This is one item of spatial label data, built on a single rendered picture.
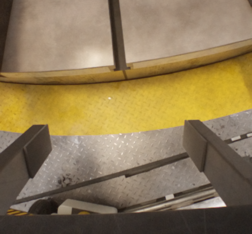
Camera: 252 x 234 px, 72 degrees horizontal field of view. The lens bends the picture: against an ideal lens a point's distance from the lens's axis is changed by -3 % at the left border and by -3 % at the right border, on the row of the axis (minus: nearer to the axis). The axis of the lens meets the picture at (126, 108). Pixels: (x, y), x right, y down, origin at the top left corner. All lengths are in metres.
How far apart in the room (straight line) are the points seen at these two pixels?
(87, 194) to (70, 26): 0.80
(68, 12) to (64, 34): 0.09
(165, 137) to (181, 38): 0.48
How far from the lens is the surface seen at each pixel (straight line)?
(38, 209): 0.99
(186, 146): 0.17
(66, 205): 0.95
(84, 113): 0.98
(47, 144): 0.17
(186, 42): 0.70
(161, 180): 0.97
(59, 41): 0.76
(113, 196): 1.00
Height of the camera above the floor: 0.93
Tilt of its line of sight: 82 degrees down
